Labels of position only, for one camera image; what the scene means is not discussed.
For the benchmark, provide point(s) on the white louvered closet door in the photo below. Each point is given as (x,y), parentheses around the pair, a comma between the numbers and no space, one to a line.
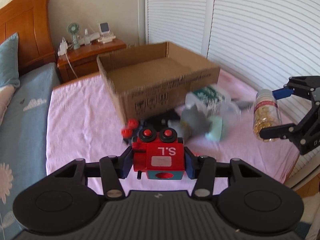
(262,42)

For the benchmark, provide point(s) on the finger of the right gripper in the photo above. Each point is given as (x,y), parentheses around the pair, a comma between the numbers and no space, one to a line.
(282,93)
(287,131)

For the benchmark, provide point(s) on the red toy train block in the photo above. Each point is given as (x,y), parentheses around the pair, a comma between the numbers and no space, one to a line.
(159,155)

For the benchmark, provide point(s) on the blue bed sheet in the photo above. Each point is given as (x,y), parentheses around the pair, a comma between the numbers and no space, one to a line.
(23,140)

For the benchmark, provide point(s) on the mint green oval case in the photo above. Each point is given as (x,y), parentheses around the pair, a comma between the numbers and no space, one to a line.
(218,129)

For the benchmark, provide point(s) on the white wall socket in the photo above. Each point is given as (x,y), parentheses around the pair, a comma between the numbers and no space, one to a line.
(131,45)

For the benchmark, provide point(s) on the pink table cloth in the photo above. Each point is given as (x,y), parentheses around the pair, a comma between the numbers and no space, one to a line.
(82,123)

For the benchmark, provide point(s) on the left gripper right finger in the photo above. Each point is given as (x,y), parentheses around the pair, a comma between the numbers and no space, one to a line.
(203,169)

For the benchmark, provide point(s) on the wooden nightstand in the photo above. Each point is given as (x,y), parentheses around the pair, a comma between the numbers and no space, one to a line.
(83,61)

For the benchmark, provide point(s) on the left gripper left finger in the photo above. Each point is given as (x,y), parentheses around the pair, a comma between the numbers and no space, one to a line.
(112,169)

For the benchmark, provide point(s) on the brown cardboard box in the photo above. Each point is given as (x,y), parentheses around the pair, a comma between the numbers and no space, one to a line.
(151,79)

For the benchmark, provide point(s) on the blue pillow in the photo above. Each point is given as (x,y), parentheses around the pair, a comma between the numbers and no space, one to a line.
(9,62)

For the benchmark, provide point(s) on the wooden headboard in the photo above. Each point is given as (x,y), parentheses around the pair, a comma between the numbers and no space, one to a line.
(29,18)

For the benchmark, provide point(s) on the yellow capsule bottle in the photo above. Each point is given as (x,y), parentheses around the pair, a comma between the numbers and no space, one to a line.
(265,113)

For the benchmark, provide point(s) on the small green desk fan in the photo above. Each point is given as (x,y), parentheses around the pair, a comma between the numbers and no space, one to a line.
(73,29)

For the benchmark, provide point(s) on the small spray bottle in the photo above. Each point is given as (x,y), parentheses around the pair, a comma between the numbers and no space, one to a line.
(87,39)

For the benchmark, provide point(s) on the white power strip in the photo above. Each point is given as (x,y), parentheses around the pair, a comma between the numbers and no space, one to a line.
(63,47)

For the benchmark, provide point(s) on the white green medical bottle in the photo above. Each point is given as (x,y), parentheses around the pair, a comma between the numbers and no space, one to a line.
(207,98)

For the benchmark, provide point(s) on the grey shark figure toy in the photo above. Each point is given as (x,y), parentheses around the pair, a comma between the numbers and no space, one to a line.
(192,123)

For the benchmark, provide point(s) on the black toy train block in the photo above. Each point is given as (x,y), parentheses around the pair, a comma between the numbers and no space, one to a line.
(133,127)

